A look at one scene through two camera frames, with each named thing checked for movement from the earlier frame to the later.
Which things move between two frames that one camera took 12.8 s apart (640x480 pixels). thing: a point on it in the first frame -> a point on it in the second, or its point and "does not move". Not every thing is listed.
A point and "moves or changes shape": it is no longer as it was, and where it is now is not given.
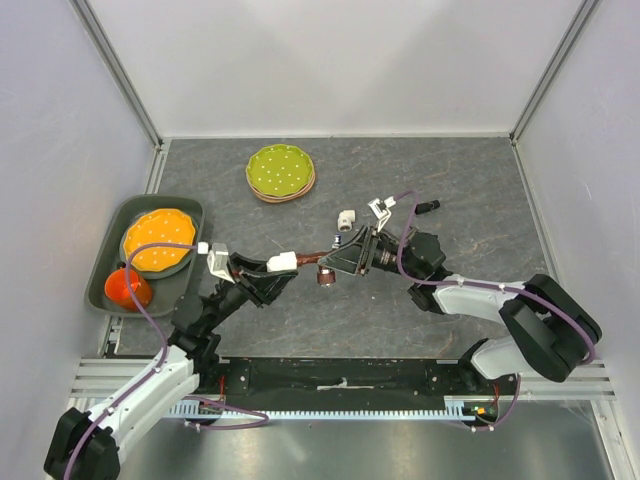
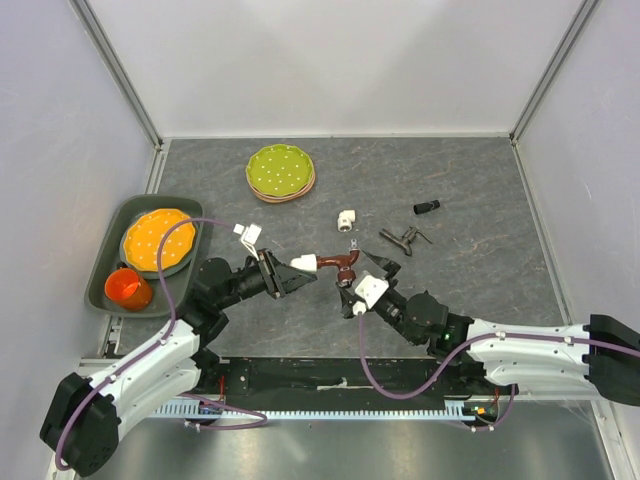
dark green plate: (158, 274) does not move
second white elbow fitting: (345, 219) does not move
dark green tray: (164, 290) does not move
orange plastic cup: (117, 288) does not move
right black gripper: (355, 257) -> (387, 264)
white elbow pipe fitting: (285, 261) moves or changes shape
